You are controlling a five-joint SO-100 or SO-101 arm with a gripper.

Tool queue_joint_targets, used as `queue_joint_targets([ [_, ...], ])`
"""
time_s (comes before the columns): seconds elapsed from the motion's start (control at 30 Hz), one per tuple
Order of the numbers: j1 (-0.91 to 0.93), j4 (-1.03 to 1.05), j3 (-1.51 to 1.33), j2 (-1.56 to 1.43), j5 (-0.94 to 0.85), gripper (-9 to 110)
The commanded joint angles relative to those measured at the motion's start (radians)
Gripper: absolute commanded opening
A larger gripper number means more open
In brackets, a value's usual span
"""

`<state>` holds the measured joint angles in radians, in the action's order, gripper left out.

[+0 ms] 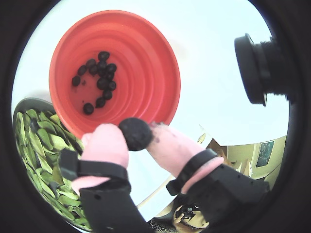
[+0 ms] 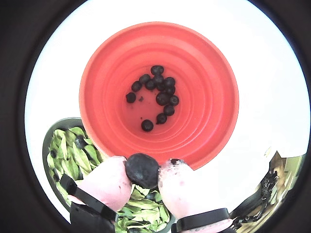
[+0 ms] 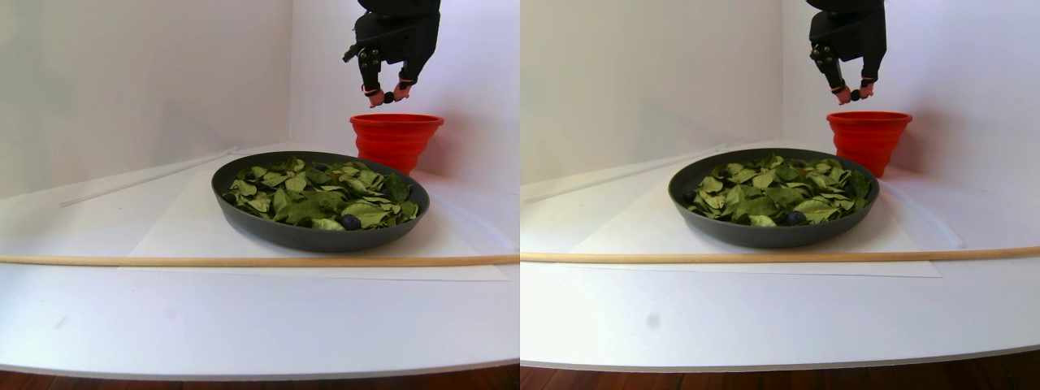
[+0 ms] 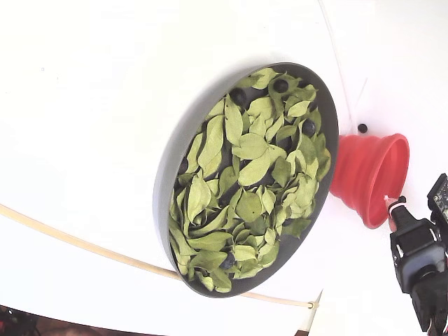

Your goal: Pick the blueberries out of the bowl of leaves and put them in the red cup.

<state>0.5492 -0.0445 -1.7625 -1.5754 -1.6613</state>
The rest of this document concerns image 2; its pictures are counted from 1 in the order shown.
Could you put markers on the dark grey shallow bowl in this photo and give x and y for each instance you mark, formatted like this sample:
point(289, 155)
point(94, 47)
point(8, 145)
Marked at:
point(62, 122)

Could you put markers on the gripper finger with pink tip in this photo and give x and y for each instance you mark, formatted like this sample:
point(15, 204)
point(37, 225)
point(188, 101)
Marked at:
point(107, 184)
point(184, 191)

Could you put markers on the cream cabinet panel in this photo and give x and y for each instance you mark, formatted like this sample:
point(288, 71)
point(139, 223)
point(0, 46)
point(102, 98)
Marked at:
point(294, 165)

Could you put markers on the red collapsible silicone cup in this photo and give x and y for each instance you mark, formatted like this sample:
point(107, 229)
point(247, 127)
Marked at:
point(199, 72)

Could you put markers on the pile of green dried leaves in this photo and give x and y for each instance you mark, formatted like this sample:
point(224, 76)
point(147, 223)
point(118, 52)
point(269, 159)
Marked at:
point(80, 157)

